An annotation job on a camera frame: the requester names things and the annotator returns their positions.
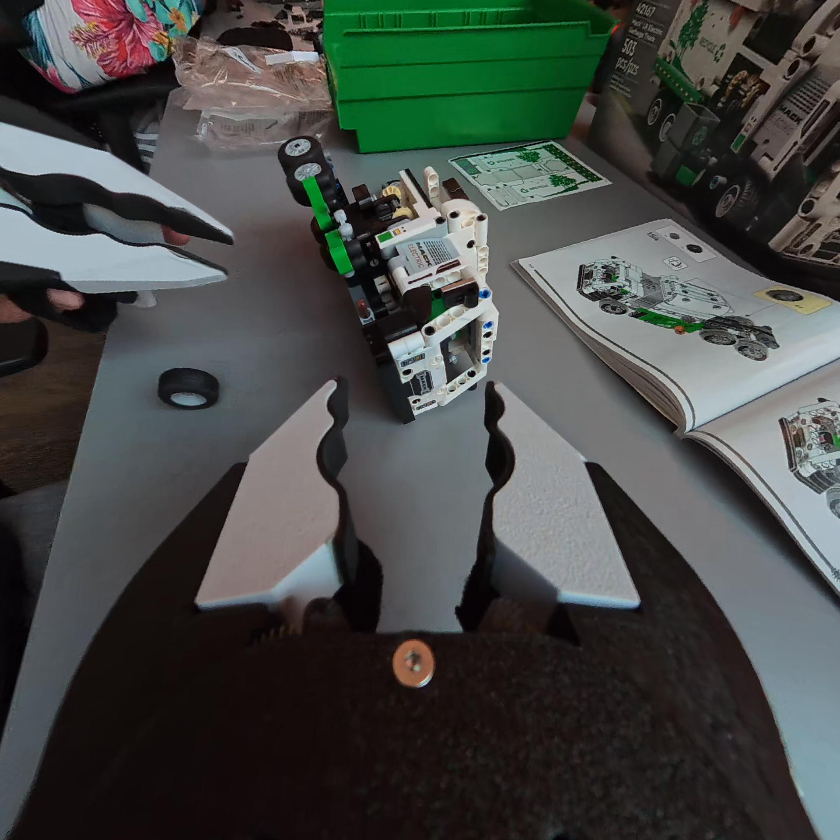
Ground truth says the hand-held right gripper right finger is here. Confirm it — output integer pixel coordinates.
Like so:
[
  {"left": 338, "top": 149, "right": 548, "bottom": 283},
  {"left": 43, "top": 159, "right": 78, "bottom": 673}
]
[{"left": 455, "top": 382, "right": 642, "bottom": 634}]

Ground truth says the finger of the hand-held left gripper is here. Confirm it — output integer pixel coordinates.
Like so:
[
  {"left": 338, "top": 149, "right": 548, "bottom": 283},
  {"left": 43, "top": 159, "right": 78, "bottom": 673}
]
[
  {"left": 0, "top": 121, "right": 235, "bottom": 247},
  {"left": 0, "top": 193, "right": 229, "bottom": 294}
]

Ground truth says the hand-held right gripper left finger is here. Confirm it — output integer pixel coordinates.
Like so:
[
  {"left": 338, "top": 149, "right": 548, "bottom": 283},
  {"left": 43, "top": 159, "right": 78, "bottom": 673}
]
[{"left": 194, "top": 377, "right": 385, "bottom": 634}]

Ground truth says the small black lego wheel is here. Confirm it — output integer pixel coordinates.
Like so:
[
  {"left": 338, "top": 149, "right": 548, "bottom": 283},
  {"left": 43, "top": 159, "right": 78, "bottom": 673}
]
[{"left": 157, "top": 369, "right": 221, "bottom": 409}]

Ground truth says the lego truck model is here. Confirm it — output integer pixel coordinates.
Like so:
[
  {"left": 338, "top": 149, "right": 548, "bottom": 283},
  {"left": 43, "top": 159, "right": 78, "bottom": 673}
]
[{"left": 277, "top": 136, "right": 500, "bottom": 426}]

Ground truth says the pile of dark lego pieces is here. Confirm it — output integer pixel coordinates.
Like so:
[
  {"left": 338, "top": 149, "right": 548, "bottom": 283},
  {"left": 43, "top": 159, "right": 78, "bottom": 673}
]
[{"left": 200, "top": 0, "right": 326, "bottom": 50}]

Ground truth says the toy truck set box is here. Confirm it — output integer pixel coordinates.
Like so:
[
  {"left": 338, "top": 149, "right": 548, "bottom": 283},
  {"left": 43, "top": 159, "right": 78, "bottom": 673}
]
[{"left": 586, "top": 0, "right": 840, "bottom": 260}]

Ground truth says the person's left hand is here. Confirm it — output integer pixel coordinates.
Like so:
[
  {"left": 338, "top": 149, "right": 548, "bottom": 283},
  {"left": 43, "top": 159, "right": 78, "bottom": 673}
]
[{"left": 0, "top": 289, "right": 85, "bottom": 324}]

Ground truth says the black chair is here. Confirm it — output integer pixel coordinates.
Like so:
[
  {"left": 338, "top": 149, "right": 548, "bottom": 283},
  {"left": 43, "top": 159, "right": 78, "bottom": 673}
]
[{"left": 0, "top": 66, "right": 178, "bottom": 172}]

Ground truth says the floral patterned cloth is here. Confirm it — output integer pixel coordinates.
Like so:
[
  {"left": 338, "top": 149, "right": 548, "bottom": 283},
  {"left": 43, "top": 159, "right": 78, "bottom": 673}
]
[{"left": 20, "top": 0, "right": 204, "bottom": 93}]

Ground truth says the clear plastic bag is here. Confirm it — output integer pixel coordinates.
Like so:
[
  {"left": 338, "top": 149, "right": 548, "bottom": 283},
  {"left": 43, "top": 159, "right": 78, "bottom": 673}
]
[
  {"left": 174, "top": 36, "right": 332, "bottom": 112},
  {"left": 196, "top": 105, "right": 342, "bottom": 152}
]

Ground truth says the instruction booklet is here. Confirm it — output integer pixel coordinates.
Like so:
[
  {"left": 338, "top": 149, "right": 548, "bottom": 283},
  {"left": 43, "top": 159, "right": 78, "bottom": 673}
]
[{"left": 511, "top": 218, "right": 840, "bottom": 595}]

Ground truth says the green and white sticker sheet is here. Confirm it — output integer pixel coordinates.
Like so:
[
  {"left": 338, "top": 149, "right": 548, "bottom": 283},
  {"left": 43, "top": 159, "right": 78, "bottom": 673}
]
[{"left": 448, "top": 140, "right": 613, "bottom": 212}]

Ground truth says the green plastic bin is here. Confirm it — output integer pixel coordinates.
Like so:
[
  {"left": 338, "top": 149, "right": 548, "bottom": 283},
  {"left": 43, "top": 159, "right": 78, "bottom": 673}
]
[{"left": 323, "top": 0, "right": 618, "bottom": 154}]

